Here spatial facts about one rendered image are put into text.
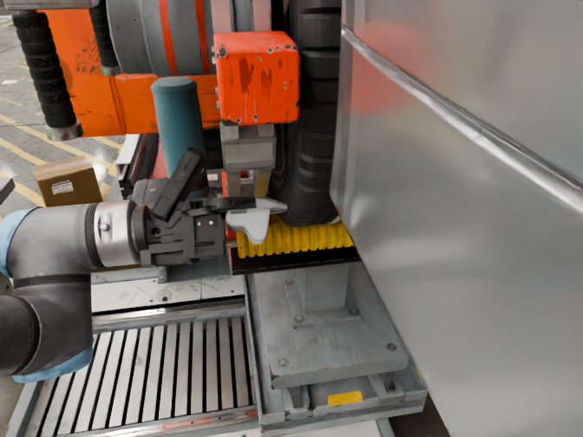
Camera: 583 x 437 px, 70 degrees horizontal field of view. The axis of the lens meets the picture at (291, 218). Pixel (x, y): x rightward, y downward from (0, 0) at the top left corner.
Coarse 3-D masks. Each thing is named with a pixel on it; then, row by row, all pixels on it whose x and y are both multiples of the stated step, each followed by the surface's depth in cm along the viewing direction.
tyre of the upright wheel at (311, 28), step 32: (320, 0) 38; (320, 32) 39; (320, 64) 40; (320, 96) 42; (320, 128) 44; (288, 160) 56; (320, 160) 48; (288, 192) 58; (320, 192) 52; (288, 224) 67; (320, 224) 69
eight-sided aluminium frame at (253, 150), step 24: (216, 0) 41; (264, 0) 42; (216, 24) 42; (264, 24) 43; (240, 144) 50; (264, 144) 50; (240, 168) 53; (264, 168) 54; (240, 192) 69; (264, 192) 66
